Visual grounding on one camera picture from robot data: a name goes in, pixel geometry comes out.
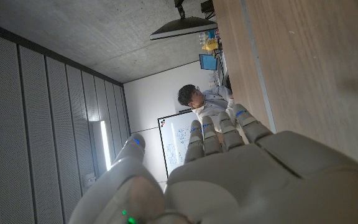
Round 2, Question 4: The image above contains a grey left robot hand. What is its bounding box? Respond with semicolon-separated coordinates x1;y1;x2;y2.
68;103;358;224

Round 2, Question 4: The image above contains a seated person in white jacket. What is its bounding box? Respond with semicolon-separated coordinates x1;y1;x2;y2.
177;83;239;134

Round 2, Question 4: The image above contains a black framed whiteboard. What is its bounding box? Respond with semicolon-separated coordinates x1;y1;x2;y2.
157;110;204;178

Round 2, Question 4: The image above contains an open silver laptop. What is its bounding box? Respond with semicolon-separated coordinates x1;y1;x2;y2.
198;54;219;71

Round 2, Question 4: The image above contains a yellow bottle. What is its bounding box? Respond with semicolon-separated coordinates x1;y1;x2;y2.
201;39;219;52

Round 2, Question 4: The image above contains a ceiling light strip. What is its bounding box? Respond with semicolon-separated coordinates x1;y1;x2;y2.
99;120;112;171

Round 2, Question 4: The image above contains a black computer monitor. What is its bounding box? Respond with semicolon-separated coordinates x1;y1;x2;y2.
149;16;218;41

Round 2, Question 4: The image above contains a black monitor stand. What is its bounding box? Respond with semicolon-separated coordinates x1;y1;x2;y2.
173;0;187;20

